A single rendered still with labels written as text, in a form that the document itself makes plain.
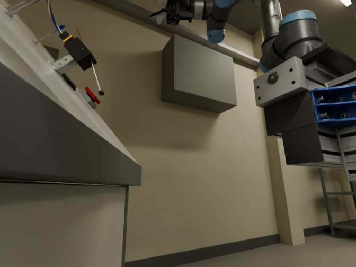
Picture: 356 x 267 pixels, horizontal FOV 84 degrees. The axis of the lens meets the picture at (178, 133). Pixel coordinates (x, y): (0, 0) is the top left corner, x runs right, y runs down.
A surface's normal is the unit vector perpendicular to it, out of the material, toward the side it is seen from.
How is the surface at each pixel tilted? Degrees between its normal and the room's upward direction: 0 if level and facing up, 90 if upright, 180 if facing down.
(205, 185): 90
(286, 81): 90
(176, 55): 90
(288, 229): 90
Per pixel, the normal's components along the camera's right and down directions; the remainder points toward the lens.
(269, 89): -0.87, -0.12
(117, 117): 0.49, -0.24
